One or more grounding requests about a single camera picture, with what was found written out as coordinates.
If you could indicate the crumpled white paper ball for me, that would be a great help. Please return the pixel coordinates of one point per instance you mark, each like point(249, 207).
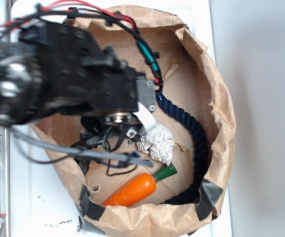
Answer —
point(158, 143)

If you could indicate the orange plastic carrot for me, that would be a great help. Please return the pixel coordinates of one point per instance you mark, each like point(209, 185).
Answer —
point(139, 187)

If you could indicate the brown paper bag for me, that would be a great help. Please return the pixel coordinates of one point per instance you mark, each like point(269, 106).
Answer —
point(193, 82)

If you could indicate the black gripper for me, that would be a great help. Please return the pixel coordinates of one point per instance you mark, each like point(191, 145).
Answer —
point(109, 131)

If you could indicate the aluminium frame rail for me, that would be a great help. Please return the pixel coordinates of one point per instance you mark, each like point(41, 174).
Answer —
point(4, 147)

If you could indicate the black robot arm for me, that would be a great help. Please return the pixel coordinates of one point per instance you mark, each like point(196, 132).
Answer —
point(58, 69)

